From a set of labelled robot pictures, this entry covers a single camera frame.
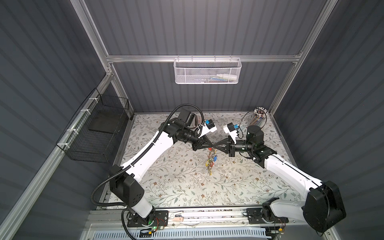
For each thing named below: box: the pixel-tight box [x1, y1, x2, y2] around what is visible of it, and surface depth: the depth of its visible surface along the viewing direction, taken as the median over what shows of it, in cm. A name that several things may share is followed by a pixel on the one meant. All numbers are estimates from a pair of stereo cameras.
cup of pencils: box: [248, 106, 268, 129], surface depth 100 cm
